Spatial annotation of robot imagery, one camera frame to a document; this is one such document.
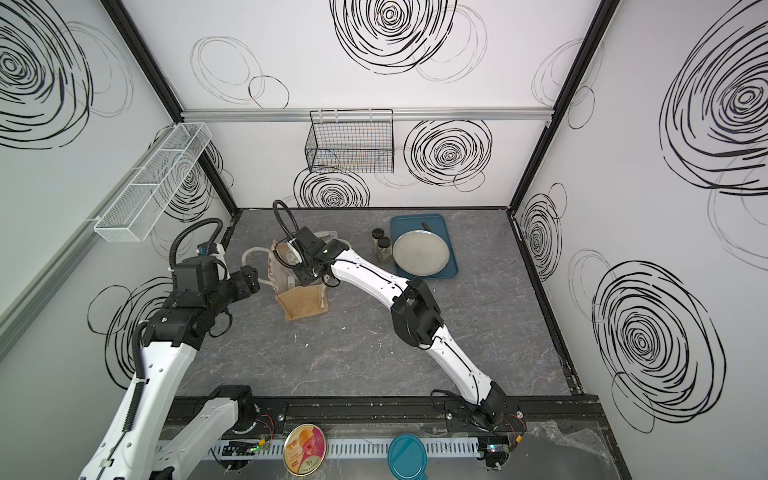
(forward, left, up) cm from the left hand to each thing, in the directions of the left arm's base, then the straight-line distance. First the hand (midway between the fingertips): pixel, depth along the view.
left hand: (241, 274), depth 74 cm
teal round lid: (-35, -42, -14) cm, 57 cm away
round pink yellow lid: (-34, -19, -19) cm, 43 cm away
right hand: (+9, -11, -12) cm, 19 cm away
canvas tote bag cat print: (0, -12, -10) cm, 16 cm away
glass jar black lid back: (+25, -33, -12) cm, 43 cm away
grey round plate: (+24, -49, -21) cm, 59 cm away
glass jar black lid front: (+20, -36, -16) cm, 44 cm away
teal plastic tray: (+40, -53, -20) cm, 69 cm away
